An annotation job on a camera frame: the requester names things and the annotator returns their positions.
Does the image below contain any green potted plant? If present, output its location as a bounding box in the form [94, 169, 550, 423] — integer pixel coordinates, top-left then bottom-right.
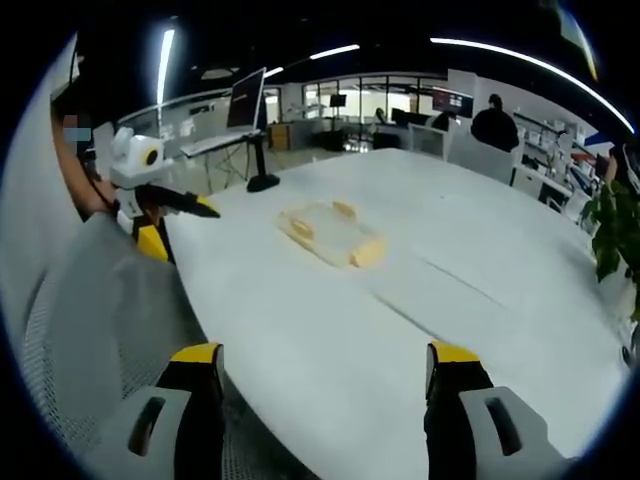
[578, 172, 640, 324]

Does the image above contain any grey mesh chair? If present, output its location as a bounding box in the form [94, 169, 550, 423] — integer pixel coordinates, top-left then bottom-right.
[9, 212, 211, 466]

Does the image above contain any dark wall screen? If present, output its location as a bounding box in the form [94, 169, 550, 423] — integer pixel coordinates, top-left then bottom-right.
[431, 89, 475, 120]

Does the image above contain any curved ceiling light strip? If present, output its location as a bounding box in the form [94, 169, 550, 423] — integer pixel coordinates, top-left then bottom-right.
[428, 36, 636, 135]

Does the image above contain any white folding desk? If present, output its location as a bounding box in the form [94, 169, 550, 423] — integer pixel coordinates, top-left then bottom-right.
[178, 129, 263, 195]

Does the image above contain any short ceiling light strip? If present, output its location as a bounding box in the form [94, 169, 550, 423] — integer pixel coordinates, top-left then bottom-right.
[308, 43, 362, 61]

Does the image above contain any clear tray with yellow corners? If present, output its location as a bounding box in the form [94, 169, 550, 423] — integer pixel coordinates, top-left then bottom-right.
[276, 198, 390, 272]

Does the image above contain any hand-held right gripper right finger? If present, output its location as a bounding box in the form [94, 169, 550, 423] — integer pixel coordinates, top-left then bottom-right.
[422, 340, 577, 480]

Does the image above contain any computer monitor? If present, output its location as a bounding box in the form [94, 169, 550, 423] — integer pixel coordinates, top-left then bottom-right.
[226, 66, 267, 132]

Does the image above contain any black monitor stand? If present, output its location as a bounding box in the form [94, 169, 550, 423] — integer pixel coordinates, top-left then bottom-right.
[243, 130, 282, 194]

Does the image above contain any yellow cabinet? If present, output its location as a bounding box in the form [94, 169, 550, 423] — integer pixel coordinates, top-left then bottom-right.
[268, 122, 293, 151]

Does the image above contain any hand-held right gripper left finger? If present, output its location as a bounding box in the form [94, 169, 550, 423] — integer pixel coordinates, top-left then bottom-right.
[83, 342, 227, 480]

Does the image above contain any long ceiling light strip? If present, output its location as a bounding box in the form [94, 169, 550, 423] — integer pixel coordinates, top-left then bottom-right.
[156, 27, 177, 109]

